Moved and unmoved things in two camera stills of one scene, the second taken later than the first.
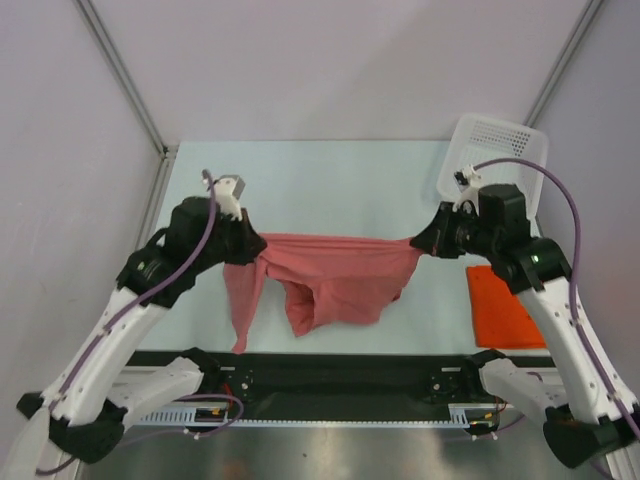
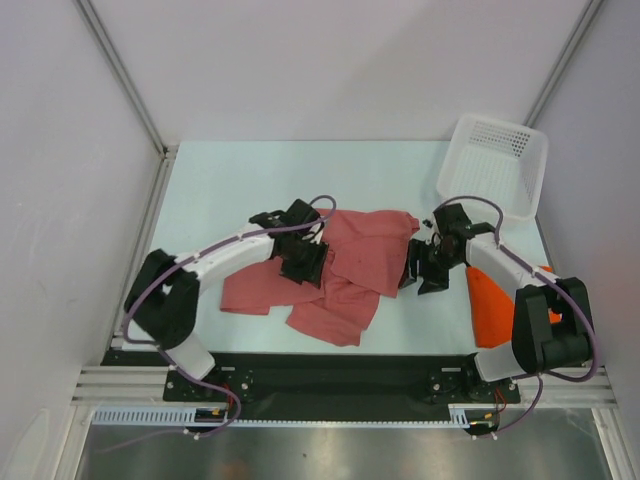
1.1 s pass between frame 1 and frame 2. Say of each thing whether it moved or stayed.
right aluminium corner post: stayed
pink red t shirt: moved
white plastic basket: stayed
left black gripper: moved
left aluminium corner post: stayed
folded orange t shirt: stayed
